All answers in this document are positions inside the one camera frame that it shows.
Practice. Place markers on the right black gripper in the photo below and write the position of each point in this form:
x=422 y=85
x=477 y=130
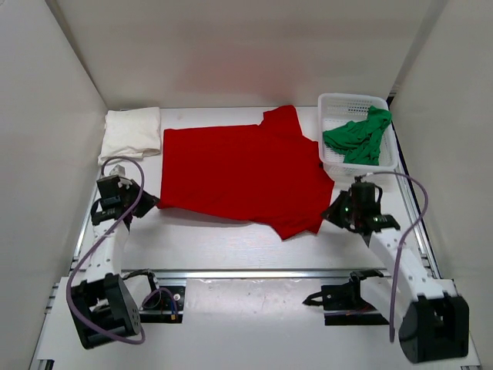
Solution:
x=331 y=213

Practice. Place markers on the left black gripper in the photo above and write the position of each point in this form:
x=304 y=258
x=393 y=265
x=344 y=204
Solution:
x=149 y=200

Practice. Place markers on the white t shirt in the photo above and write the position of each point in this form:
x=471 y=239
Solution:
x=131 y=133

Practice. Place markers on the red t shirt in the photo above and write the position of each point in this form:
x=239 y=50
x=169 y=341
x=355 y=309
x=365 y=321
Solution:
x=266 y=173

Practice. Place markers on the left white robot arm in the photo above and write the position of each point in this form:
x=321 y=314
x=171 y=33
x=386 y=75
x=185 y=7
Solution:
x=102 y=308

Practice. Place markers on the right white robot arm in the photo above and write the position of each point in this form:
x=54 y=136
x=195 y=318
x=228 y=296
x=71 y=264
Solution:
x=429 y=322

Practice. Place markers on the green t shirt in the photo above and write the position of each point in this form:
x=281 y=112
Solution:
x=360 y=142

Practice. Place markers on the white plastic basket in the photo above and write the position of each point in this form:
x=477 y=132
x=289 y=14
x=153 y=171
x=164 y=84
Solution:
x=337 y=109

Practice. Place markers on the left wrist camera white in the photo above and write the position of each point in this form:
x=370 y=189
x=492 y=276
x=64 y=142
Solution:
x=118 y=170

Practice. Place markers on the aluminium rail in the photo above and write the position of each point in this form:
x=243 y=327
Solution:
x=256 y=274

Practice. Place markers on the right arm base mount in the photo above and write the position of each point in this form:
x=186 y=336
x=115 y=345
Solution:
x=343 y=304

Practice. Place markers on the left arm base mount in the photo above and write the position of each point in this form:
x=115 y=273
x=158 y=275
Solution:
x=160 y=300

